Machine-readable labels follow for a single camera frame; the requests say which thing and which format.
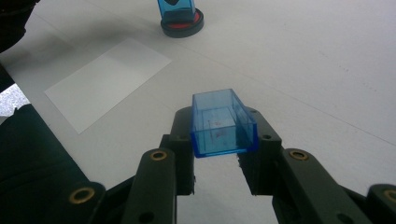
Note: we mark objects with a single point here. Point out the round red ink pad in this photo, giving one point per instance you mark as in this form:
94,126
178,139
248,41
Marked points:
182,31

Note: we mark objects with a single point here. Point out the blue transparent stamp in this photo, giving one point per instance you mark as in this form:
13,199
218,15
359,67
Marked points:
186,6

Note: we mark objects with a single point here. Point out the white paper sheet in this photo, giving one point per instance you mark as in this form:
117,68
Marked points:
106,84

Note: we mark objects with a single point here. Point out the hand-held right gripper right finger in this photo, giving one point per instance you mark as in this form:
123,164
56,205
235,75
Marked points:
263,168

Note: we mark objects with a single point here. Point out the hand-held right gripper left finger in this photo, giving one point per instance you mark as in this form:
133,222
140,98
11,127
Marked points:
183,168

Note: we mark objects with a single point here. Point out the blue transparent stamp cap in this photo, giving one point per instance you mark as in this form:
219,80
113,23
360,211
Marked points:
218,124

